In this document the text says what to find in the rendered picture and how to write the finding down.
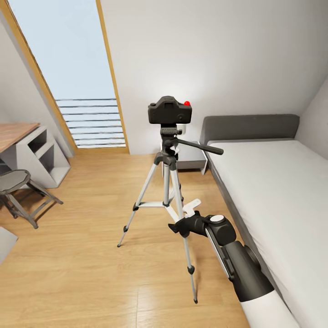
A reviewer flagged digital camera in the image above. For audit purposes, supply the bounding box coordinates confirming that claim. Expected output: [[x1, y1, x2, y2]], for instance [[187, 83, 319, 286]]
[[148, 96, 192, 124]]

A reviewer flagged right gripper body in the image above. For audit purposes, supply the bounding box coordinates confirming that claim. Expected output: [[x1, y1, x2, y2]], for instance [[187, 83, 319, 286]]
[[176, 210, 201, 236]]

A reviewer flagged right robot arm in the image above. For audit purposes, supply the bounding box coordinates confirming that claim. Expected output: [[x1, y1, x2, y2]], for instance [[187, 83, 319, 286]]
[[168, 199, 302, 328]]

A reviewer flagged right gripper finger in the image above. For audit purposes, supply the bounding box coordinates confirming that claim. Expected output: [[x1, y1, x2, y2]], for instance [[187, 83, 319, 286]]
[[168, 224, 179, 233]]

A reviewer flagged camera tripod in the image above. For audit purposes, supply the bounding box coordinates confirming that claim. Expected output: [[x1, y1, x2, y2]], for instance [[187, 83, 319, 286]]
[[117, 124, 224, 304]]

